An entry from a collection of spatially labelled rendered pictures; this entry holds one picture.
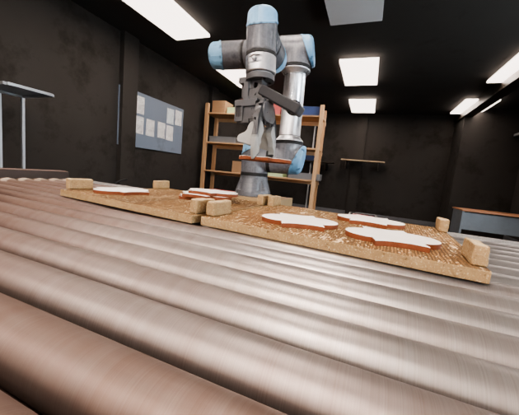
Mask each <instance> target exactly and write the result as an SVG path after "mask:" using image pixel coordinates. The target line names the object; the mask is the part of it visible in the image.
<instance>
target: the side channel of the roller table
mask: <svg viewBox="0 0 519 415"><path fill-rule="evenodd" d="M0 178H13V179H17V178H28V179H37V178H42V179H53V178H55V179H66V178H68V171H64V170H36V169H16V168H0Z"/></svg>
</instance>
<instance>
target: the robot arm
mask: <svg viewBox="0 0 519 415"><path fill-rule="evenodd" d="M246 27H247V28H246V40H224V41H221V40H219V41H214V42H212V43H211V44H210V45H209V47H208V59H209V62H210V64H211V66H212V68H213V69H215V70H223V71H224V70H236V69H245V74H246V77H239V84H241V85H242V92H241V98H239V99H240V100H239V99H238V100H235V115H234V122H237V123H239V124H241V125H244V126H246V127H248V128H247V130H246V131H245V132H243V133H241V134H239V135H238V136H237V141H238V142H240V143H243V144H244V145H243V149H242V153H241V155H245V156H251V159H255V157H256V156H265V157H271V158H278V159H285V160H290V161H292V163H291V164H278V163H268V162H259V161H246V160H241V177H240V180H239V182H238V185H237V186H236V193H237V194H238V195H239V196H246V197H255V198H258V195H259V194H270V190H269V183H268V173H278V174H288V175H298V174H299V173H300V172H301V171H302V168H303V166H304V162H305V159H306V147H305V146H303V141H302V140H301V138H300V135H301V126H302V114H303V112H304V110H305V109H304V108H303V101H304V92H305V84H306V77H307V76H308V75H309V74H310V72H311V68H314V67H315V64H316V57H315V45H314V39H313V36H312V35H303V34H300V35H279V34H278V13H277V11H276V10H275V9H274V8H273V7H271V6H270V5H266V4H260V5H255V6H253V7H252V8H251V9H250V10H249V12H248V17H247V24H246ZM278 72H282V74H283V75H284V83H283V94H280V93H278V92H276V91H275V90H273V89H271V88H269V87H268V86H271V85H273V84H274V76H275V75H276V73H278ZM274 104H276V105H277V106H279V107H281V108H282V111H281V120H280V129H279V136H278V138H276V134H277V126H276V119H275V108H274ZM264 125H265V126H266V127H264Z"/></svg>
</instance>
